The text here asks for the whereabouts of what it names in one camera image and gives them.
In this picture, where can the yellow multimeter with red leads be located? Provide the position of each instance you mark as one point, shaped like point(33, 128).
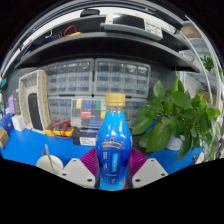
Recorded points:
point(58, 132)

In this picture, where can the wide grey drawer cabinet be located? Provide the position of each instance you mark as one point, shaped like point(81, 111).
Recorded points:
point(60, 108)

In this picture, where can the white pegboard tray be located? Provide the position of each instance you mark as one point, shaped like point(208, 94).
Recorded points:
point(33, 81)

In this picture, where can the black zip case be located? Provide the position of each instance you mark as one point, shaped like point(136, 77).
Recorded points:
point(35, 111)

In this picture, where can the small teal device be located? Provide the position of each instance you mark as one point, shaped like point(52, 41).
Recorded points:
point(3, 83)

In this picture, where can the green potted plant, white pot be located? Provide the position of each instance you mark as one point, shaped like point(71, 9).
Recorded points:
point(173, 113)

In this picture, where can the blue drink bottle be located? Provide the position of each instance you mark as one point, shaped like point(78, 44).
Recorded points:
point(114, 146)

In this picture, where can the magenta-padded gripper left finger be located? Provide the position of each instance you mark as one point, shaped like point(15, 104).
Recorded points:
point(77, 173)

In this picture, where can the black box with white label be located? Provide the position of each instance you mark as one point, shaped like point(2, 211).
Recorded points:
point(85, 136)

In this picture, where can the brown cardboard box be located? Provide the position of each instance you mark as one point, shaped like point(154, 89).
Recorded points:
point(3, 137)

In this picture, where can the metal spoon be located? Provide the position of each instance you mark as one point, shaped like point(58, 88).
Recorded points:
point(48, 155)

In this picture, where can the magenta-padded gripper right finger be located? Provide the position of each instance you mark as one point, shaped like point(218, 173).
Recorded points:
point(150, 172)

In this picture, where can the dark grey product box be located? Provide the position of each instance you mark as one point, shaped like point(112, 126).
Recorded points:
point(16, 99)

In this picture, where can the white metal shelf rack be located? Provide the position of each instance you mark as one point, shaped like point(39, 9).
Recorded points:
point(203, 43)

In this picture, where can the grey small-parts drawer cabinet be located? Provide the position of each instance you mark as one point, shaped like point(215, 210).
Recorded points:
point(121, 78)
point(70, 77)

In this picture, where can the white power adapter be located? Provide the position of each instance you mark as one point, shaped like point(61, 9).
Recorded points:
point(199, 158)

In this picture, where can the black shelf unit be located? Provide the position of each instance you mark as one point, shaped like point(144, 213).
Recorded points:
point(106, 45)

